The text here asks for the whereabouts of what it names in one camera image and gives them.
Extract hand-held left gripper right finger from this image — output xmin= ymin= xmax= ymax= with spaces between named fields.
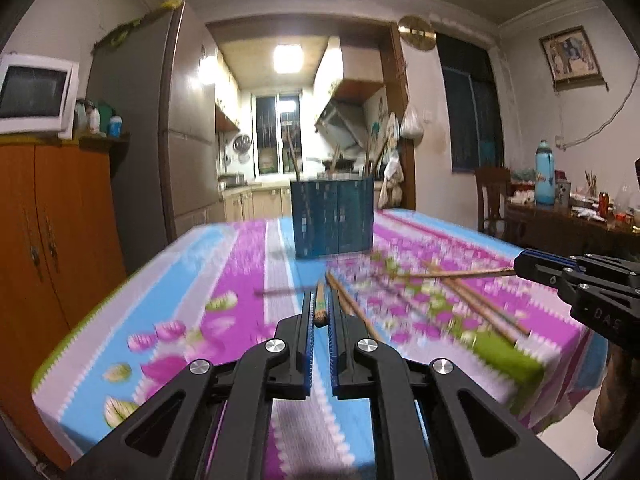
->
xmin=331 ymin=305 xmax=581 ymax=480

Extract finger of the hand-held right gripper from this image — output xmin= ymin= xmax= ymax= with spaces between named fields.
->
xmin=514 ymin=259 xmax=640 ymax=333
xmin=520 ymin=249 xmax=640 ymax=278

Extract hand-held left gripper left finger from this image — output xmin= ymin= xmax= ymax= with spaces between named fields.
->
xmin=65 ymin=304 xmax=314 ymax=480

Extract blue slotted utensil holder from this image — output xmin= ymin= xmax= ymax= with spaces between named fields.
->
xmin=291 ymin=177 xmax=376 ymax=260

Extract person's right forearm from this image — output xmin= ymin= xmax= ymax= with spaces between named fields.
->
xmin=594 ymin=347 xmax=632 ymax=443

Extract dark wooden side table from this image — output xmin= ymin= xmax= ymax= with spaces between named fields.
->
xmin=505 ymin=200 xmax=640 ymax=261

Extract light blue thermos bottle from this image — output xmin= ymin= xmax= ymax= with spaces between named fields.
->
xmin=535 ymin=140 xmax=557 ymax=206

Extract wooden chair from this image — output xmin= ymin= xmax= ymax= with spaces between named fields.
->
xmin=474 ymin=166 xmax=513 ymax=241

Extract floral striped tablecloth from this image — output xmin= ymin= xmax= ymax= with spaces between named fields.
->
xmin=31 ymin=208 xmax=608 ymax=480

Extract beige kitchen base cabinets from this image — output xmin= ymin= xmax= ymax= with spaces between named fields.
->
xmin=220 ymin=182 xmax=293 ymax=223

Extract dark window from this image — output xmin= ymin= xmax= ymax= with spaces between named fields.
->
xmin=436 ymin=34 xmax=505 ymax=173

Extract hanging cloth bags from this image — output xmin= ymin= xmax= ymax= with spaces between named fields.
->
xmin=377 ymin=112 xmax=405 ymax=209

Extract black wok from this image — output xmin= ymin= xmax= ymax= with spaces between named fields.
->
xmin=305 ymin=156 xmax=357 ymax=171

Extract white plastic bag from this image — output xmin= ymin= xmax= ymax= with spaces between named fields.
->
xmin=400 ymin=102 xmax=426 ymax=139

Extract barred kitchen window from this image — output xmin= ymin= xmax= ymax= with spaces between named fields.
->
xmin=252 ymin=92 xmax=303 ymax=177

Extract steel range hood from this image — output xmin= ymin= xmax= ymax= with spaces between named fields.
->
xmin=315 ymin=99 xmax=373 ymax=148

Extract orange wooden cabinet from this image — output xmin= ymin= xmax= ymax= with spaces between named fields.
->
xmin=0 ymin=135 xmax=130 ymax=471

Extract grey refrigerator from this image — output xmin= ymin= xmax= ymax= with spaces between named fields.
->
xmin=85 ymin=1 xmax=221 ymax=273

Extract square ceiling light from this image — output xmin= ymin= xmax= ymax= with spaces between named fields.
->
xmin=273 ymin=45 xmax=306 ymax=73

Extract dark green cloth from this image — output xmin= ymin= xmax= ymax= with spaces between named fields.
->
xmin=92 ymin=17 xmax=146 ymax=51

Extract white microwave oven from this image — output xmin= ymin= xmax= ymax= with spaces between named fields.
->
xmin=0 ymin=52 xmax=81 ymax=140

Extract framed wall picture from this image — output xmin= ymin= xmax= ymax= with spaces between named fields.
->
xmin=539 ymin=26 xmax=608 ymax=92

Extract narrow kitchen wall cabinet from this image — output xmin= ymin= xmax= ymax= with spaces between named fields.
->
xmin=215 ymin=47 xmax=242 ymax=133

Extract gold round wall clock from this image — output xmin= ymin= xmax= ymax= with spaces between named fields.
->
xmin=397 ymin=15 xmax=437 ymax=52

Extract wide kitchen wall cabinet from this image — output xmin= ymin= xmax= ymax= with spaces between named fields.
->
xmin=312 ymin=36 xmax=388 ymax=103

